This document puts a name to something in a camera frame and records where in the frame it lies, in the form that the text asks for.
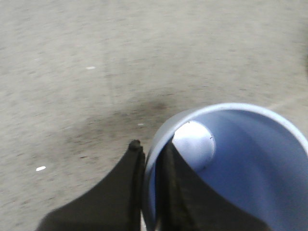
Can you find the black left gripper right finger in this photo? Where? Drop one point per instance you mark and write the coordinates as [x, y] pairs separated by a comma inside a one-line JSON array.
[[185, 203]]

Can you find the blue plastic cup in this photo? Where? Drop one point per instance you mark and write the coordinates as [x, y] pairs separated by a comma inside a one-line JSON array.
[[252, 156]]

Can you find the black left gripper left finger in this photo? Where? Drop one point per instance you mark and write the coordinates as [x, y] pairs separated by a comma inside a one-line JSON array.
[[113, 204]]

